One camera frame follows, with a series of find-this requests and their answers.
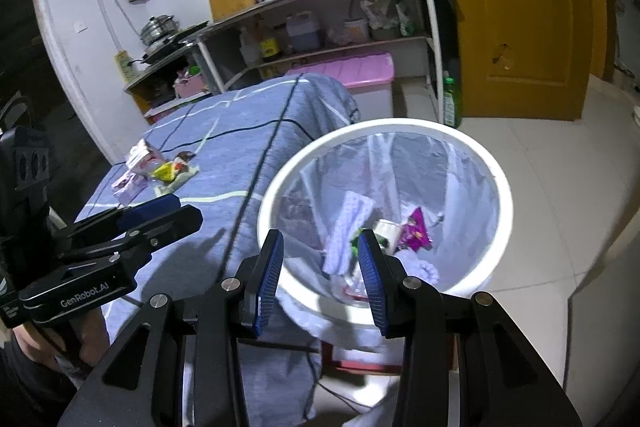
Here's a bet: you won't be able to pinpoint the pink lid storage box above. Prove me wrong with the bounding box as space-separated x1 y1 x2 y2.
283 52 395 123

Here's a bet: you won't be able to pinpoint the yellow power strip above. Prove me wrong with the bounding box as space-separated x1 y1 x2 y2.
114 50 135 84

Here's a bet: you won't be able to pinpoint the steel pot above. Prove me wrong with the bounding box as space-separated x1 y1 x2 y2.
139 14 180 46

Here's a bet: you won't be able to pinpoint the yellow wooden door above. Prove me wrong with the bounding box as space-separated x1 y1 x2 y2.
429 0 609 123

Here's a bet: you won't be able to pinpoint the pink packet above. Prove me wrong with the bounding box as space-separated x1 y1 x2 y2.
110 171 146 200

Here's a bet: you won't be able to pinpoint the white plastic jug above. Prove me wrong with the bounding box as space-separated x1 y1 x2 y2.
238 26 261 66

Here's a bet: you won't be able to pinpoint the person's left hand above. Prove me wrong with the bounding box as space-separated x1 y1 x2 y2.
10 306 109 380

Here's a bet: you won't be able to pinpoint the black induction cooker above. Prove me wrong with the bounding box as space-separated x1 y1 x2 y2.
137 20 210 63

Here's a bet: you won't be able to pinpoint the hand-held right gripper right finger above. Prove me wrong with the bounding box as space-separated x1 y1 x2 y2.
356 228 583 427

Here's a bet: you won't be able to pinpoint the red and white box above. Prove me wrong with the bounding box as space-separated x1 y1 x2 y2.
319 336 461 373

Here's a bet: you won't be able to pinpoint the pale purple foam net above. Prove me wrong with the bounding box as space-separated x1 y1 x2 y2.
399 254 439 286

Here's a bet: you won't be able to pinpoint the green plastic bottle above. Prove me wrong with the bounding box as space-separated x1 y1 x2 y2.
442 71 464 129

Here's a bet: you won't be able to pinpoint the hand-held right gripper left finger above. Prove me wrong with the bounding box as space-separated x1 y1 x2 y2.
57 228 286 427

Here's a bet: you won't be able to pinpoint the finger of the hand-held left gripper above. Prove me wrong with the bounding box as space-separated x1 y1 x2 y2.
54 193 182 254
56 204 204 277

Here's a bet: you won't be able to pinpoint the white wrapper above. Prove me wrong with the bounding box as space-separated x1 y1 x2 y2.
154 166 201 196

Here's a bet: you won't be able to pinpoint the crumpled plastic bags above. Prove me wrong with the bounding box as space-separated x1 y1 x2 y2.
359 0 401 40

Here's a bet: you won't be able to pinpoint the purple plastic jug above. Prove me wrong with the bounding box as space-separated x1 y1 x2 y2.
285 10 322 54

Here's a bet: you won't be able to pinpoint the blue checked tablecloth table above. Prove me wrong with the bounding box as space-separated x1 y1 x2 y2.
82 74 362 421

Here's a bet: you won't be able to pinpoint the pink and white carton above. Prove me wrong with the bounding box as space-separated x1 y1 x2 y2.
124 139 164 173

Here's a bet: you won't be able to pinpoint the pink basket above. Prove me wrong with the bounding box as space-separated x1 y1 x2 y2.
173 66 206 99

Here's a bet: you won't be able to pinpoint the dark bottle with yellow label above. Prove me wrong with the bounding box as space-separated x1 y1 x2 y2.
258 19 280 60

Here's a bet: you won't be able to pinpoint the yellow wrapper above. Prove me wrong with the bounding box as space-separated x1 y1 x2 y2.
152 161 181 182

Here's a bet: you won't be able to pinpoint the green packet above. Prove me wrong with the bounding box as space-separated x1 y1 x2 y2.
394 0 416 38

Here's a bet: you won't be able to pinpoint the white foam sheet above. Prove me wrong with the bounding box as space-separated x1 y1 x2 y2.
322 191 376 276

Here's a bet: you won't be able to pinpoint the low wooden shelf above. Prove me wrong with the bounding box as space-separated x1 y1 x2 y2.
123 44 216 123

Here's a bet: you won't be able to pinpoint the purple foil wrapper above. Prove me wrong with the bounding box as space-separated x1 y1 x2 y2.
397 206 432 253

